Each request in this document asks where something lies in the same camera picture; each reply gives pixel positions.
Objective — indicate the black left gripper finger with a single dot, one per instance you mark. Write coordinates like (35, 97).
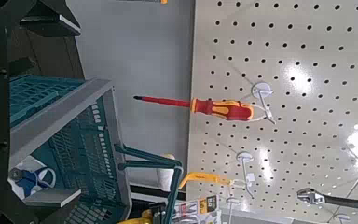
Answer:
(56, 18)
(56, 202)

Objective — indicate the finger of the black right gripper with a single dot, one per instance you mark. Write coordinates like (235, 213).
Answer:
(157, 213)

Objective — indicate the yellow pliers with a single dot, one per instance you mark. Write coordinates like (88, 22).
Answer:
(195, 208)

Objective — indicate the blue grey plastic crate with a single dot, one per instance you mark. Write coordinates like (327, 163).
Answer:
(59, 119)

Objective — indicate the white pegboard hook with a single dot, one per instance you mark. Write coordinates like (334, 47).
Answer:
(261, 90)
(341, 218)
(233, 202)
(245, 157)

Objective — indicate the grey partition panel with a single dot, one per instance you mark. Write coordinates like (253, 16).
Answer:
(136, 46)

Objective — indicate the red yellow screwdriver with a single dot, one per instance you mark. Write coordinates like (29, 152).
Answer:
(223, 109)

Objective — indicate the black adjustable wrench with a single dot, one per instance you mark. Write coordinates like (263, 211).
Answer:
(338, 200)

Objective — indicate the beige perforated pegboard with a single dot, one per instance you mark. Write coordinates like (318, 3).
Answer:
(292, 37)

